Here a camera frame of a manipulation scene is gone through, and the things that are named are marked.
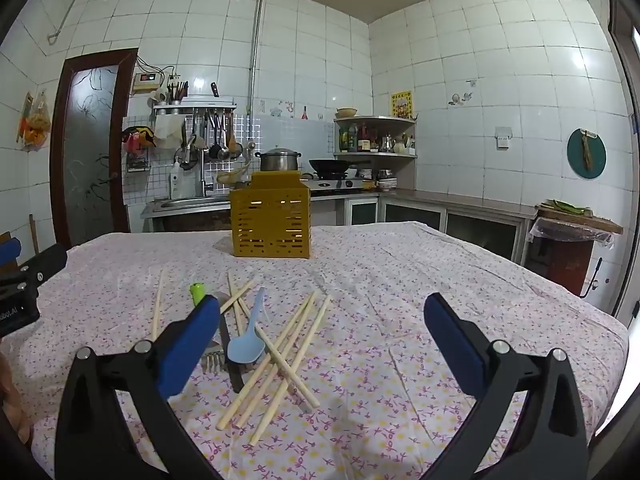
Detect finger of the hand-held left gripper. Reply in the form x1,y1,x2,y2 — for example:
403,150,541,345
0,238,22,267
15,244,69,288

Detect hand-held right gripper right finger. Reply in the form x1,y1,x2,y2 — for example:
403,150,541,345
424,292,592,480

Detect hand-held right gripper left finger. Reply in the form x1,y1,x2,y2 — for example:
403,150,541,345
54,295,223,480

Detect green-handled steel fork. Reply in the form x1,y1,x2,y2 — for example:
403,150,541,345
189,284,224,374

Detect dark steel table knife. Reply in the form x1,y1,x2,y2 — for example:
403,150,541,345
215,291,247,394

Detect light blue plastic spoon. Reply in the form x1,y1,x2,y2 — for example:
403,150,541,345
226,287,267,365

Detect pile of wooden chopsticks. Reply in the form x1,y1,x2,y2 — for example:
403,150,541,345
150,269,334,446

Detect yellow perforated utensil holder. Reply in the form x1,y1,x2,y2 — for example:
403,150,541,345
230,171,312,260

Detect person's left forearm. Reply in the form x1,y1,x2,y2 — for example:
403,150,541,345
0,352,34,448

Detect pink floral tablecloth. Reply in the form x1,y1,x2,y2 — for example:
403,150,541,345
0,220,630,480

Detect brown frosted glass door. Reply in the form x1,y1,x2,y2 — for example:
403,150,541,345
50,48,140,251

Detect kitchen counter cabinets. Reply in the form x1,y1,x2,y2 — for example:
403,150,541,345
344,189,540,267

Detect hanging orange plastic bags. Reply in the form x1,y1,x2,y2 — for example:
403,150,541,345
17,89,54,152

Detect steel kitchen sink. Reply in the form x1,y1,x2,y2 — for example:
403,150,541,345
140,194,233,220

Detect red cabinet with plastic sheet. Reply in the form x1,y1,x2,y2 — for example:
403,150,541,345
529,219,615,297

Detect white detergent bottle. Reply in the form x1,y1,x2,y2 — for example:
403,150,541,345
169,160,185,200

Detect red and yellow hanging bags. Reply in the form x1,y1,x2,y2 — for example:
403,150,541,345
121,125,157,154

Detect steel faucet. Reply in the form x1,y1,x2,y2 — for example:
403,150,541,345
198,147,215,198

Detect green vegetables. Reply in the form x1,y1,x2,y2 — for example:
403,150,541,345
541,199,594,217

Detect steel hanging ladle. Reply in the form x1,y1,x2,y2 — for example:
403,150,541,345
179,111,199,167

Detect wooden cutting board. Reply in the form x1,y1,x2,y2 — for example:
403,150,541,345
536,204,625,235

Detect black hanging ladle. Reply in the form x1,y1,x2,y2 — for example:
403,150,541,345
209,112,224,160

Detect steel gas stove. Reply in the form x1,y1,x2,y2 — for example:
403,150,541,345
299,172,379,197

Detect steel pot with lid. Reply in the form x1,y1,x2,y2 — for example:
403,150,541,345
254,147,304,174

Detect green round cutting board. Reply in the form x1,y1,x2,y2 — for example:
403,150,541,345
567,128,607,180

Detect black wok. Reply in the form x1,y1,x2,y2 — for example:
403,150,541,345
308,158,352,176

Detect row of condiment bottles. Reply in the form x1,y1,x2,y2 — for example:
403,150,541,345
338,122,382,154

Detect white corner shelf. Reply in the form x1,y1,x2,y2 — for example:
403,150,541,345
332,115,419,159

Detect white wall control box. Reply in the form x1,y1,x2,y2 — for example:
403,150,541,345
131,71,166,95

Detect steel wall utensil rack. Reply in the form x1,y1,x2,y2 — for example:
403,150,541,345
150,95,238,117

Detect yellow wall picture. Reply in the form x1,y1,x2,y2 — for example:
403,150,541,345
390,90,413,120

